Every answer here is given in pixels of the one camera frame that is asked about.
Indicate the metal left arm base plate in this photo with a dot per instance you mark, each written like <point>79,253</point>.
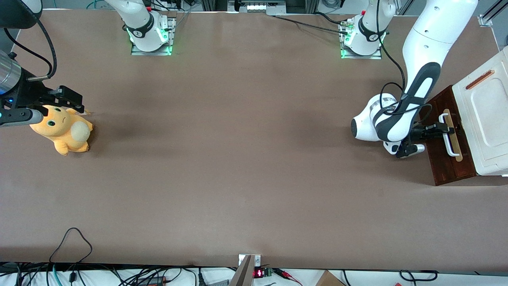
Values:
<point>361,57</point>

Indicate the white cabinet with brown front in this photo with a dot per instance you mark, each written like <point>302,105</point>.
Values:
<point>488,119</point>

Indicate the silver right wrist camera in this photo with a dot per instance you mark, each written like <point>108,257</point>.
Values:
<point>20,117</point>

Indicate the black power adapter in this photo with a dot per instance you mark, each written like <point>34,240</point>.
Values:
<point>152,281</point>

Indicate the red LED display module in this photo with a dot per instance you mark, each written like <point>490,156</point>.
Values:
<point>258,273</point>

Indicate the yellow plush toy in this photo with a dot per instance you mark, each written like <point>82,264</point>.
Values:
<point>59,131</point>

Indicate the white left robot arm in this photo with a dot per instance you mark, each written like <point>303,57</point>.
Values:
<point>436,24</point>

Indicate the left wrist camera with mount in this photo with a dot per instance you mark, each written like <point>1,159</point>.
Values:
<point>412,150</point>

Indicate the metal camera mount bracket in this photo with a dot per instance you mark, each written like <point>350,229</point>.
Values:
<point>257,260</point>

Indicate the white light fixture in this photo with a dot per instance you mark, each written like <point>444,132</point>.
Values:
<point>258,7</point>

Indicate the brown wooden drawer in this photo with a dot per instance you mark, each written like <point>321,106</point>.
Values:
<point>440,171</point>

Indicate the aluminium profile rail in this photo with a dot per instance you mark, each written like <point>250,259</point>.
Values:
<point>486,20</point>

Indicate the brown cardboard box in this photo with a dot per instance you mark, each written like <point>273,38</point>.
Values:
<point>329,280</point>

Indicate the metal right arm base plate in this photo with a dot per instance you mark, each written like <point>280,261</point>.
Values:
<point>171,35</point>

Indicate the orange strip on cabinet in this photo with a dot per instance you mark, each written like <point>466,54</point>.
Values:
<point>480,80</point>

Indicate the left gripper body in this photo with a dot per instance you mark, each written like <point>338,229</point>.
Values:
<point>419,133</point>

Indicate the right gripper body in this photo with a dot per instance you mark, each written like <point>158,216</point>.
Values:
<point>32,91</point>

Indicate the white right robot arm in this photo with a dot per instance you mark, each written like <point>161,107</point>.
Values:
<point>141,20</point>

